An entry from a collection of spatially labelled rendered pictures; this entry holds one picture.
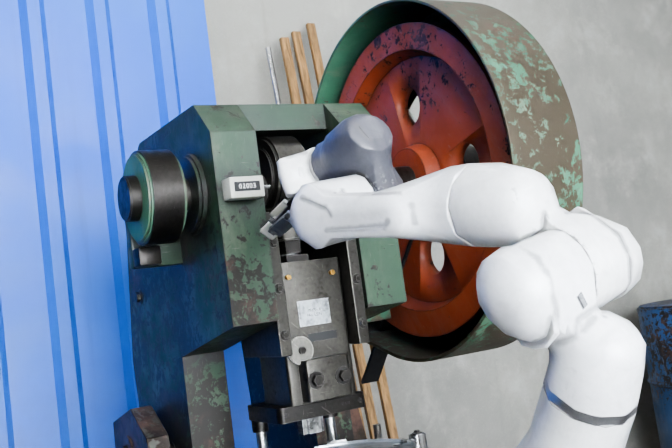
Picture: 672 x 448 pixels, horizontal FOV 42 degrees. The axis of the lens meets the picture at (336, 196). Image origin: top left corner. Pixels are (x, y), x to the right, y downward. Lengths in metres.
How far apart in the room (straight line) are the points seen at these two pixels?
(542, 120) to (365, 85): 0.59
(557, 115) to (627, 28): 2.72
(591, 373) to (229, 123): 0.95
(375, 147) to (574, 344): 0.45
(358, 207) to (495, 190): 0.22
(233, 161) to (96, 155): 1.28
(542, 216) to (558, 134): 0.72
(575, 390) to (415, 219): 0.30
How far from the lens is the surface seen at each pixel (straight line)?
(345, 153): 1.33
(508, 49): 1.83
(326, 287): 1.81
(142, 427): 2.06
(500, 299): 1.01
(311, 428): 1.86
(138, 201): 1.72
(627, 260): 1.10
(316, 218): 1.28
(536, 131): 1.75
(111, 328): 2.89
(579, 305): 1.04
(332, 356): 1.77
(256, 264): 1.69
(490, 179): 1.10
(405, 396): 3.38
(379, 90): 2.20
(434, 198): 1.15
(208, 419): 1.97
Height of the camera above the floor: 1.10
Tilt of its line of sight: 6 degrees up
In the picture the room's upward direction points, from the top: 8 degrees counter-clockwise
